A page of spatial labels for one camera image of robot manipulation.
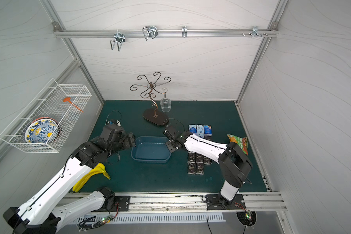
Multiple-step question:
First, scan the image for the metal hook small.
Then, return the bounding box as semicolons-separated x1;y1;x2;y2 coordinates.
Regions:
181;26;187;38

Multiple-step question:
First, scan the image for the green snack bag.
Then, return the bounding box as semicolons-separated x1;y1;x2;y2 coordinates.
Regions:
227;134;248;155

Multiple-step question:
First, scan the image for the metal hook left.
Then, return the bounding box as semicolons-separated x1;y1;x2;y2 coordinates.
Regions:
110;30;126;52

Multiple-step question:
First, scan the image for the blue pocket tissue pack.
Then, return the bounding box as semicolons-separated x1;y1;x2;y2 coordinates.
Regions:
204;125;213;137

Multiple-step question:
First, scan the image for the yellow banana toy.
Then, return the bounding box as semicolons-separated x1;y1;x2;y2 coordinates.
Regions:
72;163;111;193

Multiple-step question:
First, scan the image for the aluminium top rail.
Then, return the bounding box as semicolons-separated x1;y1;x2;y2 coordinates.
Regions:
54;28;279;39

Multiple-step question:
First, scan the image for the light blue tissue pack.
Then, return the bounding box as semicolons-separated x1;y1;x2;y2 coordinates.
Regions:
196;125;204;138

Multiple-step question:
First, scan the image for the blue white tissue pack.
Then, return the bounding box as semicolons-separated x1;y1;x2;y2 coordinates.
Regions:
188;124;197;134

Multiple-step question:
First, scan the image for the metal scroll cup stand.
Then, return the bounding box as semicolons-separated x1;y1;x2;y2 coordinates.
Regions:
129;72;172;126

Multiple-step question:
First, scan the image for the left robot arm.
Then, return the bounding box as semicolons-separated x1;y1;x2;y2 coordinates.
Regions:
3;124;135;234

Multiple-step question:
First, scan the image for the white wire basket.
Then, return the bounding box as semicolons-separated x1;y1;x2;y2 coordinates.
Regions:
0;79;92;154

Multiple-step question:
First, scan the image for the white vent strip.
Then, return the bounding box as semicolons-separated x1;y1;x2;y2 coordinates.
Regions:
54;213;226;225

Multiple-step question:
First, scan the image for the black Face pack barcode side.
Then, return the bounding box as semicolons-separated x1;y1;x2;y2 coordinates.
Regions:
195;154;204;164

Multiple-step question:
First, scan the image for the teal plastic storage box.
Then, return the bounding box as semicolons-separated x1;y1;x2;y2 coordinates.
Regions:
131;136;171;163

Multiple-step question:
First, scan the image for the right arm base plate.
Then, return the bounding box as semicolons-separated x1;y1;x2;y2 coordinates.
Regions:
202;194;246;210

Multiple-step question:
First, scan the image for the blue yellow patterned plate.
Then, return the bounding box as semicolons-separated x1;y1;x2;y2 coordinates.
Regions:
24;118;59;143

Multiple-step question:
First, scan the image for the metal hook centre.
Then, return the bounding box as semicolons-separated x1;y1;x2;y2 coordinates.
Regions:
142;26;159;41

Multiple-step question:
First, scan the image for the black Face tissue pack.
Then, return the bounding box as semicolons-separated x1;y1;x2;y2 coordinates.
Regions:
203;157;212;165
187;152;196;163

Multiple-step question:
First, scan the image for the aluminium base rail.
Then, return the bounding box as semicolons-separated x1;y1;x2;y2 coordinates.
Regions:
46;191;288;216

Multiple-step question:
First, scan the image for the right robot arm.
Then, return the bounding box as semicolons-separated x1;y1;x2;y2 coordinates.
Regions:
164;125;253;202

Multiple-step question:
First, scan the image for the metal hook right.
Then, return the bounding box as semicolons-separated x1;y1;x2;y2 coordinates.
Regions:
242;26;267;38

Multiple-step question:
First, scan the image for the orange plastic spoon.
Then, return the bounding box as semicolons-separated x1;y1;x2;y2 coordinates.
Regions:
63;97;83;113

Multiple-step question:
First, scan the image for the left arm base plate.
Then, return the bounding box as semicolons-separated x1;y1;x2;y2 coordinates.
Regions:
93;196;131;212

